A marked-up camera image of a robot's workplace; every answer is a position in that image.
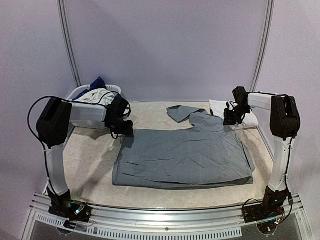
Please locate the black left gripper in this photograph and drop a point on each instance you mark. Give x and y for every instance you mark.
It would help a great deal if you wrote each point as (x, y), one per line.
(128, 131)

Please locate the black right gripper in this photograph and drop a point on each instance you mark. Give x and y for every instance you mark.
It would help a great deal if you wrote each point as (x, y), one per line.
(230, 117)

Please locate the white and green raglan shirt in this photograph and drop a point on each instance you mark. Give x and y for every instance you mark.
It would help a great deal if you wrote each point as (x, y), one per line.
(218, 108)

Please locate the grey garment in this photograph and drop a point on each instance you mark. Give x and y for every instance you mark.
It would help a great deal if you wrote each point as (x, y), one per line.
(209, 154)

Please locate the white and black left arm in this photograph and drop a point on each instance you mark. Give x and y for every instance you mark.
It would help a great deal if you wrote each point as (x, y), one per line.
(53, 132)

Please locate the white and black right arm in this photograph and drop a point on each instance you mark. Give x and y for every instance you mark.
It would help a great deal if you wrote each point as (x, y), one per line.
(284, 125)

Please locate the white plastic laundry basket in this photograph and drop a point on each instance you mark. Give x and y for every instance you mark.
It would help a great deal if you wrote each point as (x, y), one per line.
(89, 111)

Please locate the white garment in basket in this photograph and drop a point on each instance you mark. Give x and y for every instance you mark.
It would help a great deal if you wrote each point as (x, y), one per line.
(100, 96)

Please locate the blue plaid garment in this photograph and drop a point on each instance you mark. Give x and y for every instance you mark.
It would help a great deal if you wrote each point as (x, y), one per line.
(99, 83)

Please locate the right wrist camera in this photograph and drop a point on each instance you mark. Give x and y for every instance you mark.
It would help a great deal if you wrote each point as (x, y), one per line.
(240, 98)

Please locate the aluminium front rail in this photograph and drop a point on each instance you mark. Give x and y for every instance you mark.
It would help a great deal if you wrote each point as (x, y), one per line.
(114, 223)

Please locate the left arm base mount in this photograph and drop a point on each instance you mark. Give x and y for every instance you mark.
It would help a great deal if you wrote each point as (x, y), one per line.
(73, 211)

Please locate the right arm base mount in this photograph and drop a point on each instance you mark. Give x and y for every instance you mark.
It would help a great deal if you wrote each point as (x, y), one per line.
(262, 215)

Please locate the right aluminium corner post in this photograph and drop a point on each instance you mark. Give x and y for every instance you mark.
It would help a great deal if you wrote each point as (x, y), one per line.
(264, 43)

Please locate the aluminium corner post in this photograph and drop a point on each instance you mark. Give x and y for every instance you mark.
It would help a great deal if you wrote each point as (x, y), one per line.
(264, 43)
(67, 41)

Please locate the left aluminium corner post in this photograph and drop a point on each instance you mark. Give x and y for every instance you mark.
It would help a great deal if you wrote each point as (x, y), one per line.
(67, 41)

